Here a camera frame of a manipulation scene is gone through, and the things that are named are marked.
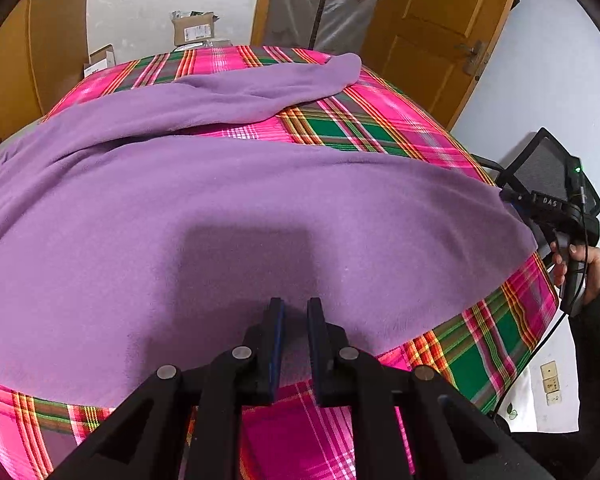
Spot wooden door frame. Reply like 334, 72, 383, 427
250, 0, 282, 50

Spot person's right hand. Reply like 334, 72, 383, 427
550, 240, 600, 307

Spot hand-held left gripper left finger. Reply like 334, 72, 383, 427
50, 297, 286, 480

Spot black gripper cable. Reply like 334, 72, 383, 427
490, 185, 593, 418

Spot plastic door curtain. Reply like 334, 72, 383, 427
265, 0, 391, 56

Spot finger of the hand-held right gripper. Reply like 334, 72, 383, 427
500, 187, 533, 220

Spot pink plaid bedsheet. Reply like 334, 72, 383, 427
0, 45, 561, 480

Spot black mesh chair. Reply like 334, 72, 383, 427
472, 127, 600, 271

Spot purple fleece pants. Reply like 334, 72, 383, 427
0, 51, 538, 411

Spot beige wall socket strip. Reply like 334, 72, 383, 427
540, 360, 564, 406

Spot white floral cloth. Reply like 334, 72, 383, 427
500, 365, 532, 433

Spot metal door handle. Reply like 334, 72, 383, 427
455, 40, 491, 79

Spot person's dark clothing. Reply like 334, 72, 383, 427
495, 410, 600, 480

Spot wooden door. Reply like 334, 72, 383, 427
362, 0, 524, 131

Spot white cardboard box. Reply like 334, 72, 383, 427
82, 44, 117, 80

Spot wooden wardrobe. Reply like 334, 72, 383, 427
0, 0, 92, 161

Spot brown cardboard box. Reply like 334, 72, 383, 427
169, 9, 220, 47

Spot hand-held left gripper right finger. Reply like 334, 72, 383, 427
306, 297, 556, 480

